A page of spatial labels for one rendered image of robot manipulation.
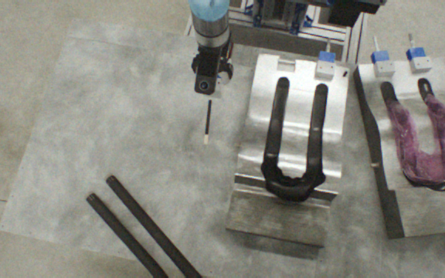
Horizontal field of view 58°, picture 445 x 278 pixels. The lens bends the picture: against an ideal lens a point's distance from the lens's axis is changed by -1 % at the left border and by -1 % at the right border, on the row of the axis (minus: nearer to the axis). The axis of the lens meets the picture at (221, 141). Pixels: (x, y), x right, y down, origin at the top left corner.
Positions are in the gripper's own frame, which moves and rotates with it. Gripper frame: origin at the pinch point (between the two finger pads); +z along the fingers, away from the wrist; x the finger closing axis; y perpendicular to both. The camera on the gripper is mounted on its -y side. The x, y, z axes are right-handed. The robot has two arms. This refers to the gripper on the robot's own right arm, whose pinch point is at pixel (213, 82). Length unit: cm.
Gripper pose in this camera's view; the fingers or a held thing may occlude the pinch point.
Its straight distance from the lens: 107.3
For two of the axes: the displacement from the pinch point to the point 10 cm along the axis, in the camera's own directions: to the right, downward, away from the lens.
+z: 0.2, 2.9, 9.6
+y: 2.0, -9.4, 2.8
